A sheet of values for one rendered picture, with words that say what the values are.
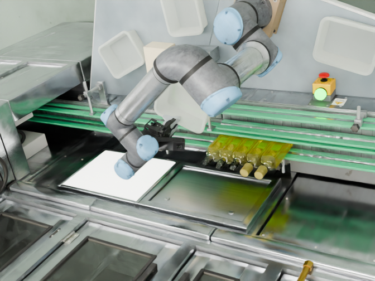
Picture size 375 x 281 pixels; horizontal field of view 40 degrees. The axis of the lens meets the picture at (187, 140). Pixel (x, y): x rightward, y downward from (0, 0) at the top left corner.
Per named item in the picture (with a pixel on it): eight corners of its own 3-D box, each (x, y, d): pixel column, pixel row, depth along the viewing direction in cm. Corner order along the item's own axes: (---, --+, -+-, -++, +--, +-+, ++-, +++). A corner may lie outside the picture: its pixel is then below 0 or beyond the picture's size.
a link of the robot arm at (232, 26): (241, -6, 181) (223, 4, 171) (266, 23, 181) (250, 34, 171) (221, 15, 189) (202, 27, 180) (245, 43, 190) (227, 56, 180)
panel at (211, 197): (106, 153, 251) (58, 190, 226) (104, 148, 249) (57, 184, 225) (281, 184, 206) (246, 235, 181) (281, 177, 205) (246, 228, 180)
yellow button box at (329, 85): (318, 92, 205) (312, 100, 199) (318, 74, 201) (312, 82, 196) (336, 94, 201) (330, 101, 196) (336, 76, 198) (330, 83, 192)
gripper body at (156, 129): (153, 116, 194) (134, 134, 186) (172, 125, 191) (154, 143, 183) (152, 131, 199) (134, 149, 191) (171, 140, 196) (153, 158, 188)
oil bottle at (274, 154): (279, 144, 210) (259, 171, 194) (278, 132, 207) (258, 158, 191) (293, 146, 207) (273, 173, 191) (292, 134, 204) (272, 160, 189)
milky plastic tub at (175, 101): (170, 66, 198) (158, 74, 192) (221, 88, 191) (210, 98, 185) (164, 103, 209) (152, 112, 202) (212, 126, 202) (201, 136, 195)
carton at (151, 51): (157, 74, 242) (148, 80, 236) (152, 41, 234) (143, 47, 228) (178, 77, 236) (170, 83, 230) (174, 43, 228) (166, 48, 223)
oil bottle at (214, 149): (228, 137, 221) (205, 162, 206) (227, 126, 219) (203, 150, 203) (240, 139, 218) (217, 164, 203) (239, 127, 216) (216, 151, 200)
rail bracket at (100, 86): (110, 99, 260) (81, 119, 244) (102, 68, 252) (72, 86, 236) (117, 100, 258) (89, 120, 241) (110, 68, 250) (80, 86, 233)
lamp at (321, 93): (315, 97, 198) (313, 101, 196) (315, 87, 196) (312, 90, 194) (327, 98, 196) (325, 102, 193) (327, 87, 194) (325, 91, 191)
